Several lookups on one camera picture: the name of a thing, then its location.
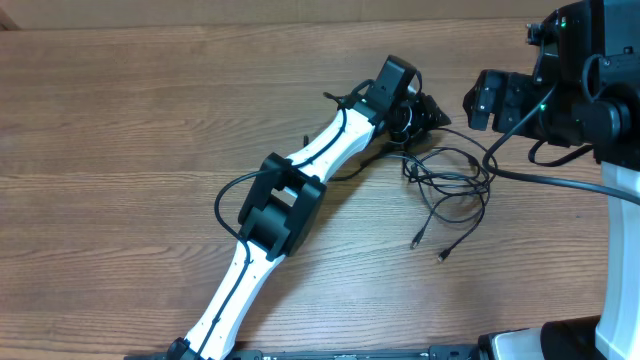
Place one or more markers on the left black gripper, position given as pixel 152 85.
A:
pixel 432 114

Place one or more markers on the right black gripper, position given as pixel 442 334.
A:
pixel 515 100

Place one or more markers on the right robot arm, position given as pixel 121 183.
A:
pixel 583 94

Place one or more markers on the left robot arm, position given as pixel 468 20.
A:
pixel 282 205

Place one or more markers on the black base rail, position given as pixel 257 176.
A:
pixel 435 352

